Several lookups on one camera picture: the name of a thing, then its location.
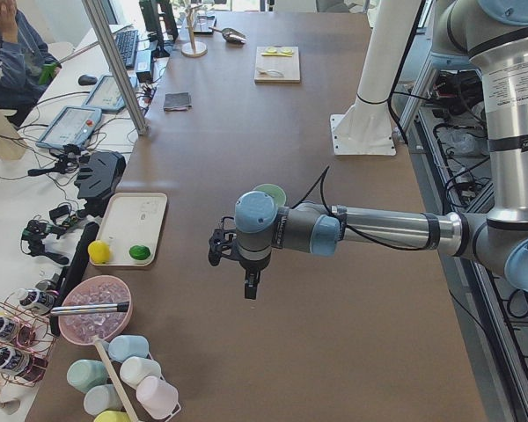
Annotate black gripper near bowl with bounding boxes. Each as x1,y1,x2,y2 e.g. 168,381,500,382
208,215,260,300

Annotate grey robot arm near bowl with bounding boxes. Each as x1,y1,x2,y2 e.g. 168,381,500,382
209,1,528,299

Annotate mint green bowl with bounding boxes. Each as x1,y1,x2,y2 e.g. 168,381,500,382
253,183,287,207

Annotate pink bowl with ice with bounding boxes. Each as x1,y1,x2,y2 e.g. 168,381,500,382
58,275,133,346

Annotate white spoon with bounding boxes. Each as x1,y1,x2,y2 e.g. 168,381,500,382
256,67,284,77

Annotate green lime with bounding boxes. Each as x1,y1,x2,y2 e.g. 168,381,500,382
128,244,151,261

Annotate metal tongs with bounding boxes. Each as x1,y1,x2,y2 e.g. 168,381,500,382
49,302,131,317

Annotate cream serving tray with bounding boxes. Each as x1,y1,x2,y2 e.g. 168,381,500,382
89,193,167,267

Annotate blue cup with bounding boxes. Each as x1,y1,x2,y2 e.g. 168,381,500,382
108,335,150,363

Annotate white cup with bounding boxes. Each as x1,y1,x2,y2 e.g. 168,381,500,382
120,356,162,389

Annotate pink cup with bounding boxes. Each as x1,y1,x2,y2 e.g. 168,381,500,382
136,375,179,420

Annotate yellow lemon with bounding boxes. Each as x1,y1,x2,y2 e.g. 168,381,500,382
87,240,111,265

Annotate black long bar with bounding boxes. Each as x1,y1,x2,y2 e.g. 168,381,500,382
51,221,100,337

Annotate grey folded cloth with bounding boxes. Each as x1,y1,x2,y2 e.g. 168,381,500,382
163,92,192,112

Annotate pale blue-grey cup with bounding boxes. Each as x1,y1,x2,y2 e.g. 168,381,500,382
84,384,123,416

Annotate green cup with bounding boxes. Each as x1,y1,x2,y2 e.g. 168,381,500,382
66,360,108,393

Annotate yellow cup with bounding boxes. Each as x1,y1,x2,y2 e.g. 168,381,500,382
93,410,130,422

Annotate wooden cutting board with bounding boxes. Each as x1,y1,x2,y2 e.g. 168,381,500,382
253,46,301,84

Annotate small bottle top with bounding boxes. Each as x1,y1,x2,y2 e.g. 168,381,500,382
15,288,55,316

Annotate lemon slice upper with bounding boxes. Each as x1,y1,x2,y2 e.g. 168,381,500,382
261,47,283,56

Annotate lemon slice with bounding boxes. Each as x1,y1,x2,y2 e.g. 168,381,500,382
279,47,294,56
261,47,283,56

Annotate lemon slice lower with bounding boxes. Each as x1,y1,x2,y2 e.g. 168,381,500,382
279,47,294,56

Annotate teach pendant far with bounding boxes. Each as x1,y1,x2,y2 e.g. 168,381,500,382
83,75,125,113

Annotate teach pendant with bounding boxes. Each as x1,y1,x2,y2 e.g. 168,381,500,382
36,105,103,150
83,75,125,113

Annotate teach pendant near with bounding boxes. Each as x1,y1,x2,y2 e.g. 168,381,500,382
36,105,103,150

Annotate wooden mug tree stand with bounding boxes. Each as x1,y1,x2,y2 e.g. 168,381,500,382
181,5,208,58

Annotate metal scoop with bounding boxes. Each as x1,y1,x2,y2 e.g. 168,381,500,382
210,26,246,45

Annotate small bottle bottom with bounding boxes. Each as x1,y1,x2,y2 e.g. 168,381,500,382
0,346,30,376

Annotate computer mouse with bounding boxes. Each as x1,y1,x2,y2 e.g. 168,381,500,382
77,74,98,86

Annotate black keyboard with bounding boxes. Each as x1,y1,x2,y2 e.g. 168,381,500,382
114,29,139,69

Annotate seated person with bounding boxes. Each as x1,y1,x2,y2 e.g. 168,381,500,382
0,1,62,127

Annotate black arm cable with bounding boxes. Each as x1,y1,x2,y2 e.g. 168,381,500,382
290,164,436,251

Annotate wooden ladle handle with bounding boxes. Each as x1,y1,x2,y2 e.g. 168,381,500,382
92,336,140,422

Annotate black plastic bracket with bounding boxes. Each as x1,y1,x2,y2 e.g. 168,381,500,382
74,151,126,219

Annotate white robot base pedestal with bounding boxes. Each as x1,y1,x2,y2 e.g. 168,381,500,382
330,0,424,156

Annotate copper wire bottle rack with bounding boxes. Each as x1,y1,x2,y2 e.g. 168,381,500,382
0,296,57,388

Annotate aluminium frame post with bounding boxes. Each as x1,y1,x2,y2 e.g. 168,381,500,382
82,0,148,135

